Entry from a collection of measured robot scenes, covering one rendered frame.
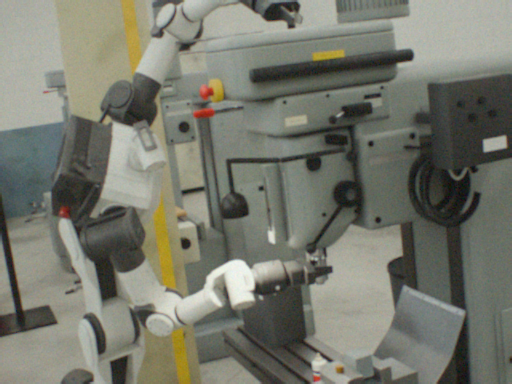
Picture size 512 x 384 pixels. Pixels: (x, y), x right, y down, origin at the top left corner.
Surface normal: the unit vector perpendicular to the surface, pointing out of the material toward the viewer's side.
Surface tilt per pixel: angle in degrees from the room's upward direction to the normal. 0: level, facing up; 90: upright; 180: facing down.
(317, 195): 90
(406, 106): 90
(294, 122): 90
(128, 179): 58
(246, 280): 53
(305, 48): 90
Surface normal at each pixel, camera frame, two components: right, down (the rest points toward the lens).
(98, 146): 0.45, -0.44
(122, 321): 0.58, -0.08
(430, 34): -0.91, 0.18
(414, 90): 0.39, 0.13
